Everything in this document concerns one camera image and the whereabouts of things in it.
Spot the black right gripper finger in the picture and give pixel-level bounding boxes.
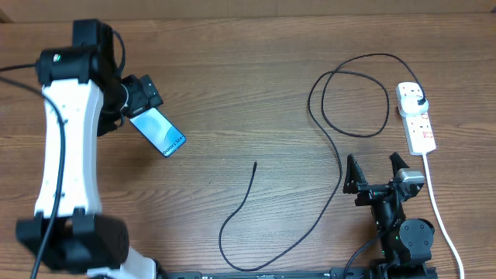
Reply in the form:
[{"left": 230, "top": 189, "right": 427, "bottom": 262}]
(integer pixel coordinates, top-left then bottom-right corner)
[
  {"left": 343, "top": 154, "right": 367, "bottom": 194},
  {"left": 389, "top": 152, "right": 409, "bottom": 182}
]

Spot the Samsung Galaxy smartphone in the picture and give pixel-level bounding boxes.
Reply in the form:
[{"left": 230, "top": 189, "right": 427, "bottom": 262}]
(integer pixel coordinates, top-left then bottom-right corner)
[{"left": 130, "top": 108, "right": 187, "bottom": 157}]

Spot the black charging cable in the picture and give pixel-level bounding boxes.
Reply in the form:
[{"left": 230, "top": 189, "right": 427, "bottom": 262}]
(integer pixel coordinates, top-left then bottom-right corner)
[{"left": 218, "top": 53, "right": 427, "bottom": 272}]

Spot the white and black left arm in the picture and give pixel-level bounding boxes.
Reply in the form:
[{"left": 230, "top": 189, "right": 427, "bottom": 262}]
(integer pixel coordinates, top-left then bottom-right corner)
[{"left": 15, "top": 19, "right": 185, "bottom": 278}]

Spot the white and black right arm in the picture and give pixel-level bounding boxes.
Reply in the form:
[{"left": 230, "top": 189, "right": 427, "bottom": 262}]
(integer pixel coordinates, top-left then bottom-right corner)
[{"left": 342, "top": 153, "right": 437, "bottom": 278}]

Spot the white charger plug adapter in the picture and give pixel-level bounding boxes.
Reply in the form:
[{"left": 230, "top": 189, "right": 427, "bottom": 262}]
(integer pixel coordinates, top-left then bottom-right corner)
[{"left": 398, "top": 95, "right": 429, "bottom": 118}]

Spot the white power strip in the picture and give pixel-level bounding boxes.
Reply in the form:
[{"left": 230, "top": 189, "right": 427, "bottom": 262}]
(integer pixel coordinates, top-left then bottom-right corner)
[{"left": 395, "top": 82, "right": 436, "bottom": 156}]

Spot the white power strip cord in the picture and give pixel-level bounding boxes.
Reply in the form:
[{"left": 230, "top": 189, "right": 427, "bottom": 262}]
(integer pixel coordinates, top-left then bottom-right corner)
[{"left": 421, "top": 153, "right": 466, "bottom": 279}]

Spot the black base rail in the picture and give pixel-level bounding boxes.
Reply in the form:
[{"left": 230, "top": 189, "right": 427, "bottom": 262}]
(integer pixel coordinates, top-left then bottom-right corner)
[{"left": 166, "top": 266, "right": 439, "bottom": 279}]

